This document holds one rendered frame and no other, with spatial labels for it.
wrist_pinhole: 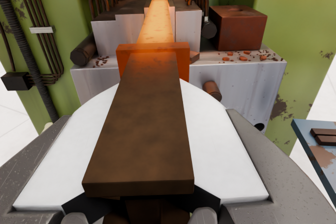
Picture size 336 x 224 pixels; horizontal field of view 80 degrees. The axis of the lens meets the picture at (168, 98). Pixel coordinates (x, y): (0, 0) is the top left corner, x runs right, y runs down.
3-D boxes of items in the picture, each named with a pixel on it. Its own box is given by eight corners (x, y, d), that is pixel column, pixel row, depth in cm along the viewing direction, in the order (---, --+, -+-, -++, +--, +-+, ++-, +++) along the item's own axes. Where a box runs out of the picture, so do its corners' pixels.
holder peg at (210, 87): (221, 105, 35) (223, 91, 33) (205, 105, 35) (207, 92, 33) (216, 92, 38) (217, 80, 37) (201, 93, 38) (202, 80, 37)
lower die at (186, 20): (199, 52, 40) (202, 5, 35) (98, 55, 40) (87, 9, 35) (181, 11, 75) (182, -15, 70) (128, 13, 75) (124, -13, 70)
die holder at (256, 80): (242, 202, 60) (288, 61, 35) (113, 207, 59) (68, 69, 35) (207, 98, 106) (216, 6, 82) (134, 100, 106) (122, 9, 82)
